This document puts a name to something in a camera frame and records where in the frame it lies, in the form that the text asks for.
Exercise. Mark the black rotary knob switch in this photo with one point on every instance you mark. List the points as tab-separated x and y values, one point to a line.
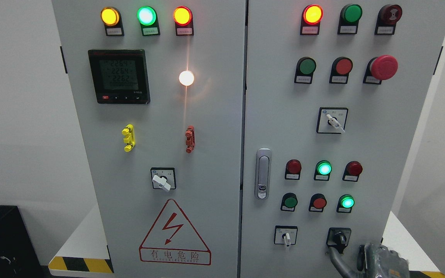
338	238

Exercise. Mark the red terminal connector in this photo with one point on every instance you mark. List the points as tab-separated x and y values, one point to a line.
190	139

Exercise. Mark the white lit indicator light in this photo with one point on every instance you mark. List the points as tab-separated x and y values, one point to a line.
186	78

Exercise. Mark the dark red indicator light left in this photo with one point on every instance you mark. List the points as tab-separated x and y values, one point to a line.
293	170

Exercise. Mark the dark red indicator light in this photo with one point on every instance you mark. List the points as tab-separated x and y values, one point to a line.
293	170
352	171

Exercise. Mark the grey left cabinet door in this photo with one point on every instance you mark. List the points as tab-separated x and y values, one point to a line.
208	179

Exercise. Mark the grey cabinet door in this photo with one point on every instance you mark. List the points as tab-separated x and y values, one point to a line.
282	116
208	179

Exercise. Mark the green push button lower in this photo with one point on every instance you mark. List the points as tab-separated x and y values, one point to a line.
289	202

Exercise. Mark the green push button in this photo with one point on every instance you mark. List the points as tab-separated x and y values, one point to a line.
305	70
289	202

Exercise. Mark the yellow terminal connector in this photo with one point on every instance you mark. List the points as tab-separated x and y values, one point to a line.
129	138

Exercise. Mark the green lit indicator light middle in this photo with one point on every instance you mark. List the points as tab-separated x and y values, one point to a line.
322	171

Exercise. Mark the green lit indicator light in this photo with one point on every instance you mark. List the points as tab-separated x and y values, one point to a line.
322	171
345	204
148	20

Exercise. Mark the green push button upper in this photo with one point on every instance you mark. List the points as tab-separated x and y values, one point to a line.
305	70

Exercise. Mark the red electric hazard warning sticker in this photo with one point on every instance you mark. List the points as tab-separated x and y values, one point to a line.
173	239

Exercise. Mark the red push button lower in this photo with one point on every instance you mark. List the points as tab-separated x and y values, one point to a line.
317	203

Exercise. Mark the red push button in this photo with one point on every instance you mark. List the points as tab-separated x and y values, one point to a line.
340	70
317	203

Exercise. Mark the black digital power meter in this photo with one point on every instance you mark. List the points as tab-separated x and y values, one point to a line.
119	76

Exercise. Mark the grey right cabinet door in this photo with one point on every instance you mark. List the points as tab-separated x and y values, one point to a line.
282	116

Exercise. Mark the red-orange indicator light left door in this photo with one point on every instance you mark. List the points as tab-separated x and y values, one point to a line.
183	19

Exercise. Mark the dark red indicator light right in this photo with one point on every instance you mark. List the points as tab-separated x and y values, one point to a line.
352	171

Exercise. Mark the green lit indicator light lower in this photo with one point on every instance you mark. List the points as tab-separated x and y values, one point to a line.
345	204

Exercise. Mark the red push button upper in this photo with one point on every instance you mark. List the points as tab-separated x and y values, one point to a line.
340	70

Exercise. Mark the red lit indicator light right door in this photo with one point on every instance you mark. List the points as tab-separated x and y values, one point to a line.
310	20

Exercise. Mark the yellow indicator light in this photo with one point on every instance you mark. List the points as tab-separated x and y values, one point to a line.
112	20

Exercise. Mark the green unlit indicator light top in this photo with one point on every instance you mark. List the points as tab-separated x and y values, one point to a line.
349	18

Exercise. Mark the red emergency stop mushroom button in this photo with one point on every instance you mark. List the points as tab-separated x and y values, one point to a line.
379	69

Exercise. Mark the white platform with hazard stripes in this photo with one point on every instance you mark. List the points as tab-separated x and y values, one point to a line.
85	253

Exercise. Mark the dark red buzzer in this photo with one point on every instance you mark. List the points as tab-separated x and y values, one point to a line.
387	19

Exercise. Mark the black box on floor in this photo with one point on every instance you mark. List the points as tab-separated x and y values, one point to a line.
17	255

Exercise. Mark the silver door handle lock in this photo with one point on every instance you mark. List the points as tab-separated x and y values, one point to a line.
262	173

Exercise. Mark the white selector switch left door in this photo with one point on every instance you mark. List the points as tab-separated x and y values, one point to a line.
163	178

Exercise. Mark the white selector switch upper right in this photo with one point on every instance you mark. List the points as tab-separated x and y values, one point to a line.
331	120

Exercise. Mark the white selector switch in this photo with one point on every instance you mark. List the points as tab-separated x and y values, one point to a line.
285	235
331	120

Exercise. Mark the white selector switch lower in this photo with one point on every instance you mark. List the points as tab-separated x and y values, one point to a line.
285	235

